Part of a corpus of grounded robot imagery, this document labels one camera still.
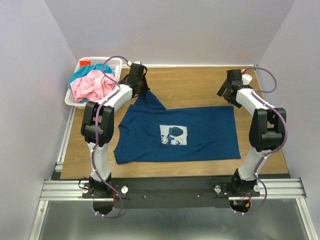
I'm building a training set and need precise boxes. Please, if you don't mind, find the dark blue t shirt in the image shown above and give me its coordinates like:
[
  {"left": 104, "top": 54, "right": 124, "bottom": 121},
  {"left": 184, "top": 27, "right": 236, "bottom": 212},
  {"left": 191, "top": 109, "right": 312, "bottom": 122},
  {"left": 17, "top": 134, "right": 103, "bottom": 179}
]
[{"left": 114, "top": 91, "right": 241, "bottom": 164}]

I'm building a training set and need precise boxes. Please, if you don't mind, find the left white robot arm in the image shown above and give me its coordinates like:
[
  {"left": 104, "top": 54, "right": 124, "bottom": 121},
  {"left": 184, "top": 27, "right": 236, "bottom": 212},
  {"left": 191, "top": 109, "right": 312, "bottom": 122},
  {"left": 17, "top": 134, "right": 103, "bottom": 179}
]
[{"left": 80, "top": 61, "right": 149, "bottom": 198}]

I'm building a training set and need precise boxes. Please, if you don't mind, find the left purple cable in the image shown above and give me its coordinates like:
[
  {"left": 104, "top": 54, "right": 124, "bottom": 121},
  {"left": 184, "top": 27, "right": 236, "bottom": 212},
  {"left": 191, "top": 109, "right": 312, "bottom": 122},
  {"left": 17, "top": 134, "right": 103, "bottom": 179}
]
[{"left": 90, "top": 55, "right": 133, "bottom": 219}]

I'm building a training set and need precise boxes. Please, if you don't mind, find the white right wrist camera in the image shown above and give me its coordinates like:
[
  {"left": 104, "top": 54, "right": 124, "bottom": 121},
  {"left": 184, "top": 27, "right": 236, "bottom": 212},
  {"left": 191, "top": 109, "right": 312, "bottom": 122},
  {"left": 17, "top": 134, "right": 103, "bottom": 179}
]
[{"left": 241, "top": 69, "right": 253, "bottom": 86}]

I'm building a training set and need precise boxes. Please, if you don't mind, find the purple cable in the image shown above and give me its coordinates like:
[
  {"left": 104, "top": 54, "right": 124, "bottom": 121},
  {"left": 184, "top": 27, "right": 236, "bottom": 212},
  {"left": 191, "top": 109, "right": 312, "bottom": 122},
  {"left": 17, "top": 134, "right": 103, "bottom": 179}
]
[
  {"left": 90, "top": 55, "right": 133, "bottom": 219},
  {"left": 232, "top": 67, "right": 289, "bottom": 216}
]

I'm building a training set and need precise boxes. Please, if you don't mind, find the teal t shirt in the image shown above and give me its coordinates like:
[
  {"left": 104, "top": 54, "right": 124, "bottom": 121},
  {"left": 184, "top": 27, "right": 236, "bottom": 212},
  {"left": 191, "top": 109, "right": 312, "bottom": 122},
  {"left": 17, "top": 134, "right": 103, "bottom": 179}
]
[{"left": 68, "top": 63, "right": 115, "bottom": 94}]

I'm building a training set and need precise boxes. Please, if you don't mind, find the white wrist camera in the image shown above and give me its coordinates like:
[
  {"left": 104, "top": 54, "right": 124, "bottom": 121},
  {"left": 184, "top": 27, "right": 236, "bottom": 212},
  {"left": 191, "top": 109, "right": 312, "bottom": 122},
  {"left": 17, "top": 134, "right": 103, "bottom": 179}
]
[
  {"left": 241, "top": 69, "right": 253, "bottom": 86},
  {"left": 126, "top": 61, "right": 142, "bottom": 67}
]

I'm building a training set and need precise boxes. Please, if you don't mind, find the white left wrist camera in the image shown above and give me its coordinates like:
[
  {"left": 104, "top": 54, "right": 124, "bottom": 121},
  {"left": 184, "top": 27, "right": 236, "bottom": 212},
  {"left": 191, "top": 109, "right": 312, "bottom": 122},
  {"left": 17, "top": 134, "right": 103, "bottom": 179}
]
[{"left": 126, "top": 61, "right": 142, "bottom": 67}]

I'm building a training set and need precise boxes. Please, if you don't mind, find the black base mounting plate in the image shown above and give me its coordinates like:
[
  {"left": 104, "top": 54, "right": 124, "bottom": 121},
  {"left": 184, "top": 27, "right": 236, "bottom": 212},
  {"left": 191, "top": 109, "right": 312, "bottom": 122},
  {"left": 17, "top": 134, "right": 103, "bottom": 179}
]
[{"left": 78, "top": 176, "right": 260, "bottom": 212}]

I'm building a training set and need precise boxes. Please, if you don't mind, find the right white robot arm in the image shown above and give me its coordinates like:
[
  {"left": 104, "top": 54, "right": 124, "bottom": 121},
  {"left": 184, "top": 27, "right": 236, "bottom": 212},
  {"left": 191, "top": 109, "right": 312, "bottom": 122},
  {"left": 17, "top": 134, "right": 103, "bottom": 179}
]
[{"left": 217, "top": 69, "right": 288, "bottom": 196}]

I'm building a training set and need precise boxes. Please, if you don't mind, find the orange cloth in basket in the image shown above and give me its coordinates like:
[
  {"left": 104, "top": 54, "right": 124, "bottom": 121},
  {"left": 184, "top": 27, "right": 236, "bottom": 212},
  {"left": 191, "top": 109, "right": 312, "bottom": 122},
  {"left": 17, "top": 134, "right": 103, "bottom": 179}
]
[{"left": 79, "top": 60, "right": 91, "bottom": 68}]

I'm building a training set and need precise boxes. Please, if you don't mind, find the aluminium frame rail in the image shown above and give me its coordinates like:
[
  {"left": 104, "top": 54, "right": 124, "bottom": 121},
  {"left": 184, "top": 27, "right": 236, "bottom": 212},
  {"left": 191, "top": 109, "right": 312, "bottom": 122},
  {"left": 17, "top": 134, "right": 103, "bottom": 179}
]
[{"left": 29, "top": 178, "right": 318, "bottom": 240}]

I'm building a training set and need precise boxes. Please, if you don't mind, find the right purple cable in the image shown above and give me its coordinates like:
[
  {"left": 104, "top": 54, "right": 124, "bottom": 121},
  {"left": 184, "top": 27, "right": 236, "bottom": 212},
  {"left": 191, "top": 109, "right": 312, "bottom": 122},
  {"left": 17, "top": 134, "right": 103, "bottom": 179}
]
[{"left": 232, "top": 67, "right": 289, "bottom": 216}]

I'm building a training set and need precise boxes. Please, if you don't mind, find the pink t shirt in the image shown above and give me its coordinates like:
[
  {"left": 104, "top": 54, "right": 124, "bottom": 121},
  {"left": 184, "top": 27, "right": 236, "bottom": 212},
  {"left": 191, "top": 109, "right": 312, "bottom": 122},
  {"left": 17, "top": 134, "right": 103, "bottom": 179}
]
[{"left": 70, "top": 70, "right": 118, "bottom": 103}]

